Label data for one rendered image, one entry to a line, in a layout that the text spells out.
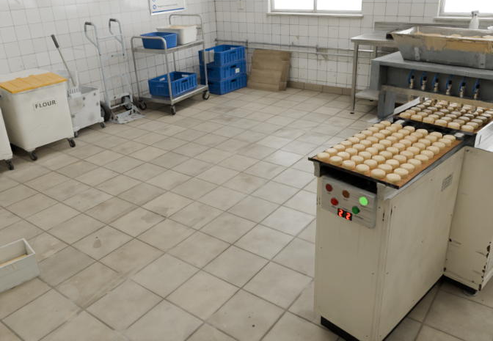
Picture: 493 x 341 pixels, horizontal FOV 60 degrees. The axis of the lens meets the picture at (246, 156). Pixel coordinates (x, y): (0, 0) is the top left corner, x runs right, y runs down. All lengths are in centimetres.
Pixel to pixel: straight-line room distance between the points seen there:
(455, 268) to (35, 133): 373
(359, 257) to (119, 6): 467
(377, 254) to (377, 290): 17
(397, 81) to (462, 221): 78
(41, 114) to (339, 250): 338
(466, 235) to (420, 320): 48
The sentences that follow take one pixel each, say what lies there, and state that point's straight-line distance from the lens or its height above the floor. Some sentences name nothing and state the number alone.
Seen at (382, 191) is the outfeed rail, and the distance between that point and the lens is 164.
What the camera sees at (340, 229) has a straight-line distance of 187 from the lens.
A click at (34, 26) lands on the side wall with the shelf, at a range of 523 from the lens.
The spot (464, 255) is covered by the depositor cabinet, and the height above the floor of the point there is 26.
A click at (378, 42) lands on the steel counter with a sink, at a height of 85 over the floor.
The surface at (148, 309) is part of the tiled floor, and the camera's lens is 248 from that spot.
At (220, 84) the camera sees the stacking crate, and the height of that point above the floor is 16.
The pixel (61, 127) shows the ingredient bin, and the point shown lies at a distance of 471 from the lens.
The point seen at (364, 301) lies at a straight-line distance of 200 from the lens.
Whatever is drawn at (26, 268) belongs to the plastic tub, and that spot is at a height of 9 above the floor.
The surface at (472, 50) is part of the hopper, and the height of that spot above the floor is 126.
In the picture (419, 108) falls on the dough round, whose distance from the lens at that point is 246.
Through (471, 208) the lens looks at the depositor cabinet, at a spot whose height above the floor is 53.
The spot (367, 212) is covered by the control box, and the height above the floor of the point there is 77.
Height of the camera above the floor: 164
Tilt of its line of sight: 24 degrees down
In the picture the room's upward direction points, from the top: 2 degrees counter-clockwise
